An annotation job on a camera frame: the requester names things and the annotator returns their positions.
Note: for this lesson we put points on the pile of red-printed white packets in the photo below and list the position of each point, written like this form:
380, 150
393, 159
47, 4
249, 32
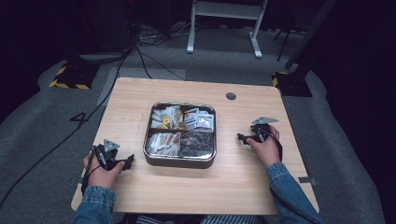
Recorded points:
199, 119

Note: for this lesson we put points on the grey table grommet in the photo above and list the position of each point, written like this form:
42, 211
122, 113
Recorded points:
230, 95

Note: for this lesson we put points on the black yellow-striped stand base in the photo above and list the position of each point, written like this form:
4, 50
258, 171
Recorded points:
73, 76
292, 85

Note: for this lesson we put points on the grey tape tab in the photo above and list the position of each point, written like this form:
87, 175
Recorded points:
74, 181
306, 180

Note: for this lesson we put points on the pile of yellow-labelled white packets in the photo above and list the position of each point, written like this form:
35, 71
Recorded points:
166, 118

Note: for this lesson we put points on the pile of paper stick sachets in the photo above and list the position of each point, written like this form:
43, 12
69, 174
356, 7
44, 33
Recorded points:
163, 143

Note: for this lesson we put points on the white metal stand frame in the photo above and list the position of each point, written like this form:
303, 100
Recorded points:
224, 10

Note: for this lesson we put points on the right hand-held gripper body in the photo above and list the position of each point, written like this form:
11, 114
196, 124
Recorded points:
261, 130

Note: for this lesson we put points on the dark compartment box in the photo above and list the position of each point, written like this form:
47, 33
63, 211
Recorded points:
177, 163

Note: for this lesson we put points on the clear box lid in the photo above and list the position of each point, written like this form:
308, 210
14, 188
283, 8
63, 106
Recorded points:
180, 103

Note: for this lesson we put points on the person's left hand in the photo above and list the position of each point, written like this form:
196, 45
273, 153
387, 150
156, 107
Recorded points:
101, 177

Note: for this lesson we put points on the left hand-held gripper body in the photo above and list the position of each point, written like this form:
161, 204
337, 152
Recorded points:
107, 155

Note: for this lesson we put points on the pile of dark patterned packets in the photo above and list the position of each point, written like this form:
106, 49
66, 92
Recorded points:
197, 144

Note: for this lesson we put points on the person's striped clothing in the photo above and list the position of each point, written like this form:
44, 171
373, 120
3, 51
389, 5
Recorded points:
227, 219

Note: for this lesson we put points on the black slanted pole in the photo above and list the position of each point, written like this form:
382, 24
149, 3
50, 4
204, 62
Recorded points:
308, 34

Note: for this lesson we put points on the person's right hand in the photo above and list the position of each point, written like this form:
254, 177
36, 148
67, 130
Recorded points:
267, 151

